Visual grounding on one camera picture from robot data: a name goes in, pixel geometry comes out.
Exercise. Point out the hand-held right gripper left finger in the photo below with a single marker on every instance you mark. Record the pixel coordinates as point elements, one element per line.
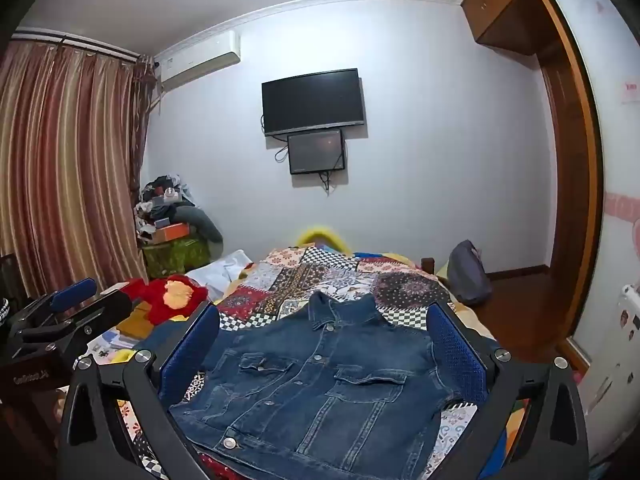
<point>192,360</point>

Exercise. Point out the white sliding door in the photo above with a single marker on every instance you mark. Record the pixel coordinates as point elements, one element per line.
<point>615,160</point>

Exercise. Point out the large black wall television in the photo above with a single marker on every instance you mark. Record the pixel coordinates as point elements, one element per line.
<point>312,100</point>

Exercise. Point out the patchwork quilt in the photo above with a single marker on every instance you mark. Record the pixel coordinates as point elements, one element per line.
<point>310,275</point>

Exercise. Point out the pile of printed papers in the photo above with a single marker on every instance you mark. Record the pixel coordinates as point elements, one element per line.
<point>107,345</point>

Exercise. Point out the striped curtain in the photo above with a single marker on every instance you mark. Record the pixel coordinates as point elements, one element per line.
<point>65,160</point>

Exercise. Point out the grey backpack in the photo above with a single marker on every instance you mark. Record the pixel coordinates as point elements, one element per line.
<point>467,275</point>

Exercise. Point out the white sheet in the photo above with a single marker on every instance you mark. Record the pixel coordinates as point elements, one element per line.
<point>220,272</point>

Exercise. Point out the white air conditioner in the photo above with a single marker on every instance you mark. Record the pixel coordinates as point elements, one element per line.
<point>200,60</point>

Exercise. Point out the white curtain rail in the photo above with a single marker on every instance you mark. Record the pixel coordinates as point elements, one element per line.
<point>75,42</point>

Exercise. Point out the orange box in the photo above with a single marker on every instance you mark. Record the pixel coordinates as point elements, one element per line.
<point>172,232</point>

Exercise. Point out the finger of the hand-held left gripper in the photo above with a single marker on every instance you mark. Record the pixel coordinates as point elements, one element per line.
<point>100,312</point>
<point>75,291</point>

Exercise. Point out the brown cardboard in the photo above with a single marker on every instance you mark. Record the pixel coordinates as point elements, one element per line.
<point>137,322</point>

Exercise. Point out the blue denim jacket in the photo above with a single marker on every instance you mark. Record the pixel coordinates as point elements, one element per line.
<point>325,385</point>

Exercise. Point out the pile of clutter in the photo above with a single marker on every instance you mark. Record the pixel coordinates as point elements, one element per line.
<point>160,195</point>

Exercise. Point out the brown wooden door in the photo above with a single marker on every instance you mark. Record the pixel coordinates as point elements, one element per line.
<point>570,160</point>

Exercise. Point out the red plush toy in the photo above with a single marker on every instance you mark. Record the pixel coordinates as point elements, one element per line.
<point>155,295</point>

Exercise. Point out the small black wall monitor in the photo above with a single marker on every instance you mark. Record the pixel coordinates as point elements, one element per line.
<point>316,152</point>

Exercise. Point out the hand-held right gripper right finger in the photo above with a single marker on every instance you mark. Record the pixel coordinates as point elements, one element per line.
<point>456,357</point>

